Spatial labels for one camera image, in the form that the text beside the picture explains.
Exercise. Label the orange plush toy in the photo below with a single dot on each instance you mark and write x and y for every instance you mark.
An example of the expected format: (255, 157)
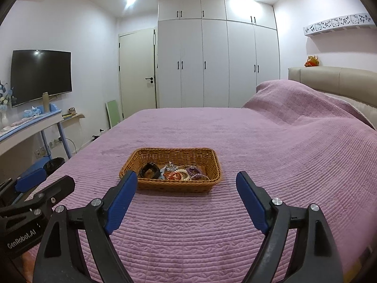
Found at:
(312, 61)

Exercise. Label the tan bottle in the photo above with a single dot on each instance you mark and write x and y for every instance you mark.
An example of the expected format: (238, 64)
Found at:
(46, 103)

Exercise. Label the black wall television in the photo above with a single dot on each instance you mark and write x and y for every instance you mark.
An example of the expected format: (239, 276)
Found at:
(41, 76)

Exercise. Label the small wooden side shelf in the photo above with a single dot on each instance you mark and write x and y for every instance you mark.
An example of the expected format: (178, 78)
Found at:
(72, 116)

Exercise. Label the blue soft toy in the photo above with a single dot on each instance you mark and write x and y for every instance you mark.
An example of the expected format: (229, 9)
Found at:
(33, 112)

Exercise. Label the blue item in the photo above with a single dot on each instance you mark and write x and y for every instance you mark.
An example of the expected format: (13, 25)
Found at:
(162, 173)

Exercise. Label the white wardrobe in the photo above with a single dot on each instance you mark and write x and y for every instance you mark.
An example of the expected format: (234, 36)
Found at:
(215, 64)

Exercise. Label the white desk with blue legs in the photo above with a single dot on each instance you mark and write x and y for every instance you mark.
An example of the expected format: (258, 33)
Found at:
(26, 126)

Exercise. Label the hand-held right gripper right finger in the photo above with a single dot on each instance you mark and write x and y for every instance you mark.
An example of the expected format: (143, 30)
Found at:
(250, 203)

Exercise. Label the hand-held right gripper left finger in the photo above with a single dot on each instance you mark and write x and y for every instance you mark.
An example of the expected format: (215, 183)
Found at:
(123, 200)

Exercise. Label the black trash bin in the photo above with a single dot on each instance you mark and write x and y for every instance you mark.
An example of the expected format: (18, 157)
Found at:
(54, 165)

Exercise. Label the brown wicker basket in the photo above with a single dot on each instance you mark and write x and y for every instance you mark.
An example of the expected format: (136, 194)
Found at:
(176, 153)

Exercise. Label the beige padded headboard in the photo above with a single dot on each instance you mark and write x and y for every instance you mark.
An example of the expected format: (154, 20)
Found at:
(338, 79)

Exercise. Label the pink quilted bed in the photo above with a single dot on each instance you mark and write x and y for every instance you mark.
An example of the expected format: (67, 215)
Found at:
(235, 138)

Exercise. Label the vase with flowers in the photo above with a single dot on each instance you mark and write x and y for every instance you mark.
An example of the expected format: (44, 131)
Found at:
(4, 121)

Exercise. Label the white cutout wall shelf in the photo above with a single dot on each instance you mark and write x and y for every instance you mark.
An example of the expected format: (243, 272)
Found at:
(332, 25)

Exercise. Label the green board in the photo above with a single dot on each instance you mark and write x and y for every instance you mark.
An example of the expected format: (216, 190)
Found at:
(114, 113)

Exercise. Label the white door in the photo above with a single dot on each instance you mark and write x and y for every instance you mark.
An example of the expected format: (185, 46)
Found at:
(135, 73)

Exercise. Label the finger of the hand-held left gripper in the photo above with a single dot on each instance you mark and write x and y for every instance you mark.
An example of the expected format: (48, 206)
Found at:
(29, 179)
(61, 184)

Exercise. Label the silver jewelry cluster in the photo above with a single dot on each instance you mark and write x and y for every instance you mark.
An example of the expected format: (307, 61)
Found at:
(170, 165)

